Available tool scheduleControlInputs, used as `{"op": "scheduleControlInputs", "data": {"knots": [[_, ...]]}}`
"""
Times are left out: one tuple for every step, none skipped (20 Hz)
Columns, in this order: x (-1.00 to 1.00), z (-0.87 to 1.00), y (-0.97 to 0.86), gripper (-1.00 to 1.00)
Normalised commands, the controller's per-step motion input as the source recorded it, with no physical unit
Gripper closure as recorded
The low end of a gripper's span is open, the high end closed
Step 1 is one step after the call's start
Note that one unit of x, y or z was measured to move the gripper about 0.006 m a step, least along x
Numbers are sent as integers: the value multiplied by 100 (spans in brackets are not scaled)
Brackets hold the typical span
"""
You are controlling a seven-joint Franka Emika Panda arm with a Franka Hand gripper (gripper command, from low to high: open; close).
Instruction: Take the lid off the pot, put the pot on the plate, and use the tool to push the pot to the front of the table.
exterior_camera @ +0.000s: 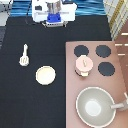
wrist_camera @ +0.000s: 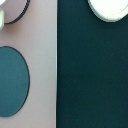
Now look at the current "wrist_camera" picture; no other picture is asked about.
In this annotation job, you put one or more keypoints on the beige round plate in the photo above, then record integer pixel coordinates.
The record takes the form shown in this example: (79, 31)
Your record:
(109, 10)

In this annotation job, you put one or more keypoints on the black table mat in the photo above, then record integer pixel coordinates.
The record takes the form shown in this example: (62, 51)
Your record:
(92, 69)

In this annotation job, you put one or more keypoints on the pink stove countertop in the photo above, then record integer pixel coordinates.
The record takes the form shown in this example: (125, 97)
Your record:
(35, 37)

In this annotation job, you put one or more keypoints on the black burner front left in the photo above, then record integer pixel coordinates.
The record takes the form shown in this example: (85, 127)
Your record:
(14, 81)

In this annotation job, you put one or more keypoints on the black burner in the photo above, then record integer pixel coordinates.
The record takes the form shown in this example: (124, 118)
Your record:
(14, 10)
(14, 81)

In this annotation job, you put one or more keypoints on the black burner rear left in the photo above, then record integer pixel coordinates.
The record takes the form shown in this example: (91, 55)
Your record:
(14, 10)

